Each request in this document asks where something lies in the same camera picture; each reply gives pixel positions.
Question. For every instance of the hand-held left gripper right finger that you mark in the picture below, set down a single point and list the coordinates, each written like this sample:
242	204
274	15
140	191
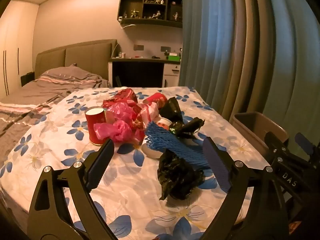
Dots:
217	165

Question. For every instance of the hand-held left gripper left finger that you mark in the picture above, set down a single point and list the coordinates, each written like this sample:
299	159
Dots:
100	165

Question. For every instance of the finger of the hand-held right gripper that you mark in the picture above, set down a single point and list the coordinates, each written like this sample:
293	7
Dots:
275	143
304	142

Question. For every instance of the grey plastic bin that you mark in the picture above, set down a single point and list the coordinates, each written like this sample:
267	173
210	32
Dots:
252	125

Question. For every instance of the pink plastic bag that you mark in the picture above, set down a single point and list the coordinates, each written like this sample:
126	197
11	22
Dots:
120	127

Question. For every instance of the black plastic bag green print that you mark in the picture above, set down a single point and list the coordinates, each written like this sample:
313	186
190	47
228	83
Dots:
187	128

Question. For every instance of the white round container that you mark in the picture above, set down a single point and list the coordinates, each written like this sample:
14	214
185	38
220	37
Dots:
150	152

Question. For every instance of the blue foam net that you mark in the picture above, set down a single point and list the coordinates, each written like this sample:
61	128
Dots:
165	140

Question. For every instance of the white paper cup red print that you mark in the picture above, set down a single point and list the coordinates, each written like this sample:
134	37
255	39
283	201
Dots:
163	124

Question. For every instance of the red white patterned plastic bag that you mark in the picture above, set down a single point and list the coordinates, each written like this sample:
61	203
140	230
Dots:
147	113

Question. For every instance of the red foil wrapper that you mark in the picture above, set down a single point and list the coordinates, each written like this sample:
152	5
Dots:
122	96

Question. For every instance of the plain black plastic bag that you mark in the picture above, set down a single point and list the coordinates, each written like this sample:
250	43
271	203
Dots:
171	108

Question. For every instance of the blue floral cloth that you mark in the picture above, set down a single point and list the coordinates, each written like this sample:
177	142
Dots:
130	192

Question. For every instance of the blue curtain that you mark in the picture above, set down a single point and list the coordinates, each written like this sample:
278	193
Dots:
237	55

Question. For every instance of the dark top desk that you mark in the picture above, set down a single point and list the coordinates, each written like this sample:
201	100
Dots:
137	72

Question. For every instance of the white drawer cabinet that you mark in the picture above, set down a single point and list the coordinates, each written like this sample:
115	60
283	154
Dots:
171	73

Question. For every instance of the dark nightstand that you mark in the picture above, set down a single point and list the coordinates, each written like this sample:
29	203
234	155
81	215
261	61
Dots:
27	79

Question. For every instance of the padded bed headboard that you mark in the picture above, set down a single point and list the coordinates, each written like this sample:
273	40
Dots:
77	52

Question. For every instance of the green box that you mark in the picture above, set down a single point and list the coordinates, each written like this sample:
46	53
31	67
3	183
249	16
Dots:
174	58

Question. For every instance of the white wardrobe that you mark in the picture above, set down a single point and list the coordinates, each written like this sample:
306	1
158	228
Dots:
15	50

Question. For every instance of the group of small figurines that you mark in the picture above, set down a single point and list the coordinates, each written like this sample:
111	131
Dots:
135	13

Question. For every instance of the grey wall socket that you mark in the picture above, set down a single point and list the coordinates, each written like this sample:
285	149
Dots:
165	49
138	47

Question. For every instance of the dark wall shelf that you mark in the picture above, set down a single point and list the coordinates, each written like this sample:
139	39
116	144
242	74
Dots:
130	0

